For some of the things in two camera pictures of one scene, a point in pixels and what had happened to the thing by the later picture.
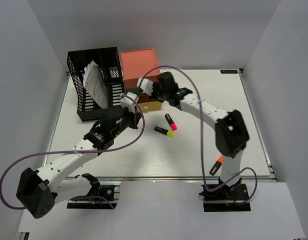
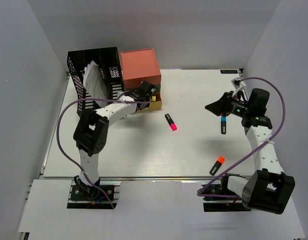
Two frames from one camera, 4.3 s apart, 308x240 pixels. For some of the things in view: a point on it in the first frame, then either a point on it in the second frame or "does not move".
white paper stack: (94, 81) does not move
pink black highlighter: (172, 124) does not move
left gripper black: (135, 117) -> (148, 104)
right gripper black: (156, 85) -> (223, 105)
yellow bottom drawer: (150, 106) does not move
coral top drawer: (132, 83) does not move
